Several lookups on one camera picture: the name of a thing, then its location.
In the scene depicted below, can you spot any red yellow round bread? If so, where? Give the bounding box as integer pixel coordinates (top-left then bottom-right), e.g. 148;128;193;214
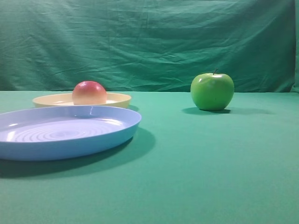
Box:
72;81;107;105

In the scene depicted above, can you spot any yellow plastic plate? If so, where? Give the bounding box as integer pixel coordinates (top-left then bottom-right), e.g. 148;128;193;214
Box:
32;92;131;108

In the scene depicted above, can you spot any blue plastic plate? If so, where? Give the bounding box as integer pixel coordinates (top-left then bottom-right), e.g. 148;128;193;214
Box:
0;105;142;161

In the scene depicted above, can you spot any green apple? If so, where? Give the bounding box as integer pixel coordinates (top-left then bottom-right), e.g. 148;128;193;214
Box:
190;71;235;111

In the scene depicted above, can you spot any green table cloth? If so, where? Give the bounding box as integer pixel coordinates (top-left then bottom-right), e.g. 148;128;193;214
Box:
0;92;299;224

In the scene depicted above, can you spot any green backdrop cloth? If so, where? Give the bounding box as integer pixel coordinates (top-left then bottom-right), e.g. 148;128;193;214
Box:
0;0;299;92

